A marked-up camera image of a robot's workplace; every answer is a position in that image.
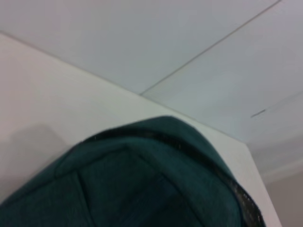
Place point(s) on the dark teal insulated lunch bag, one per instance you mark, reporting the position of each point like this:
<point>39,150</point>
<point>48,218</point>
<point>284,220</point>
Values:
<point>132,184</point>

